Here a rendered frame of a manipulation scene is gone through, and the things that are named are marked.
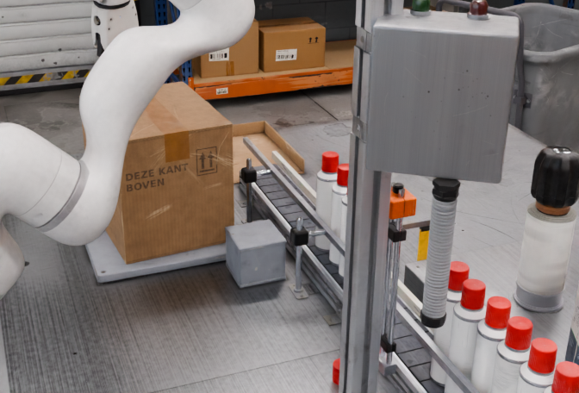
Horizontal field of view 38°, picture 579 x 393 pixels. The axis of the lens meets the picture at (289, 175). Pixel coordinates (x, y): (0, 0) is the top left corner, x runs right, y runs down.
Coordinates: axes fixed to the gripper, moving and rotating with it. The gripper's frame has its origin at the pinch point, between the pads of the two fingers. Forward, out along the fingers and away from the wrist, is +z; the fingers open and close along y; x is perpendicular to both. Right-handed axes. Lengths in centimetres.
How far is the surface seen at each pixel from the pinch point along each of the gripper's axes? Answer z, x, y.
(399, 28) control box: -48, -78, -33
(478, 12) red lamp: -49, -84, -24
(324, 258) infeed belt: 21, -58, -7
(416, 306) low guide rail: 12, -82, -16
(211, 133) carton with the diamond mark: 2.1, -30.1, -6.4
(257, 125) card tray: 42, -4, 49
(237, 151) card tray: 42, -7, 35
